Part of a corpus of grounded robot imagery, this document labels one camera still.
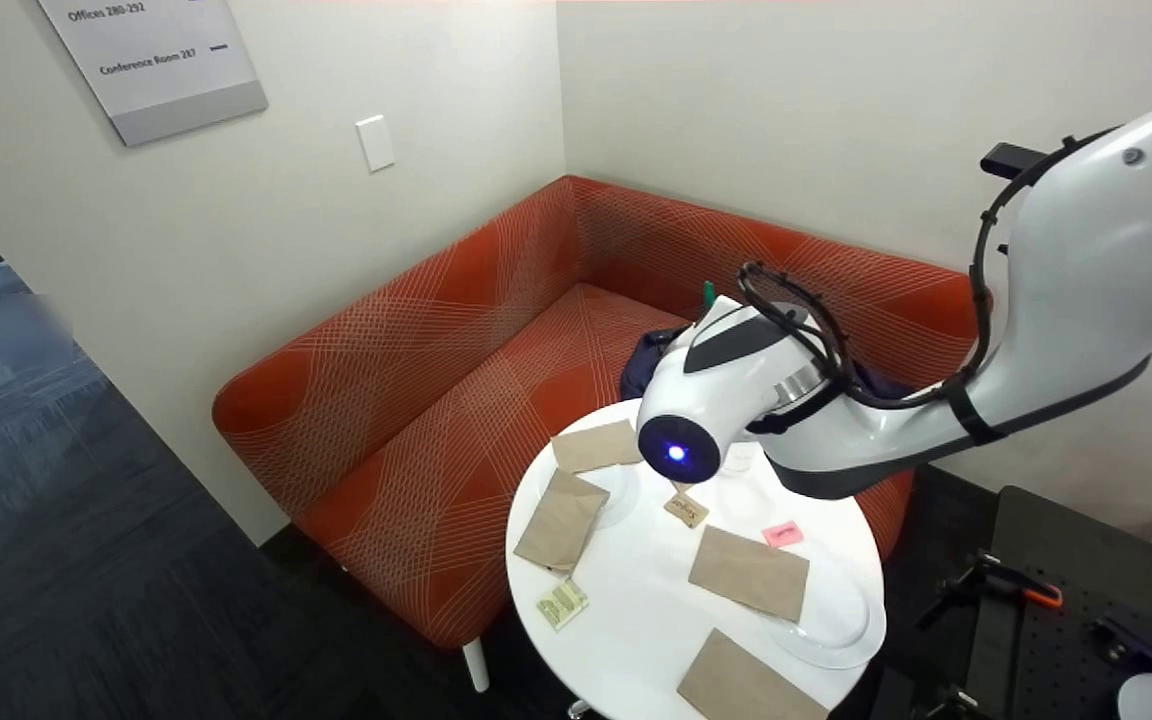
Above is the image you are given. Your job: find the dark blue cloth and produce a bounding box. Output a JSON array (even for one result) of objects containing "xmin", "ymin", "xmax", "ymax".
[{"xmin": 617, "ymin": 325, "xmax": 915, "ymax": 411}]

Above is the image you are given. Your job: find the orange fabric sofa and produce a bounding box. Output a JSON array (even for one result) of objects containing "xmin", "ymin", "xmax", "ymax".
[{"xmin": 207, "ymin": 173, "xmax": 996, "ymax": 697}]

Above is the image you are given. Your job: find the small brown paper tag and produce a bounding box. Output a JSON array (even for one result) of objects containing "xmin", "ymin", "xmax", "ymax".
[{"xmin": 658, "ymin": 489, "xmax": 710, "ymax": 532}]

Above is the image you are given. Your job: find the yellow sticky note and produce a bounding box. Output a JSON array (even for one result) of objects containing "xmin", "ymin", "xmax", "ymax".
[{"xmin": 532, "ymin": 575, "xmax": 590, "ymax": 637}]

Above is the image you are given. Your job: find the white round table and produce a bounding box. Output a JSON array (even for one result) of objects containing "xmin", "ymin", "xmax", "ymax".
[{"xmin": 505, "ymin": 397, "xmax": 892, "ymax": 720}]

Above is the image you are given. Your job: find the clear plastic dome lid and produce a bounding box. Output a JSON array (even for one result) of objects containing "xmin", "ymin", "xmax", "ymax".
[{"xmin": 768, "ymin": 524, "xmax": 887, "ymax": 659}]

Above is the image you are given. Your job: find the black robot platform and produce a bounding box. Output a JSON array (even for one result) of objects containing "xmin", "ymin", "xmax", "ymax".
[{"xmin": 966, "ymin": 485, "xmax": 1152, "ymax": 720}]

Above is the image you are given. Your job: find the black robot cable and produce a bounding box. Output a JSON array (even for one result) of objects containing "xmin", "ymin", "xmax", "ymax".
[{"xmin": 733, "ymin": 124, "xmax": 1124, "ymax": 411}]

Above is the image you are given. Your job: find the grey wall sign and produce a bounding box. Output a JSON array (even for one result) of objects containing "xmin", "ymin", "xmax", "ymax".
[{"xmin": 30, "ymin": 0, "xmax": 273, "ymax": 152}]

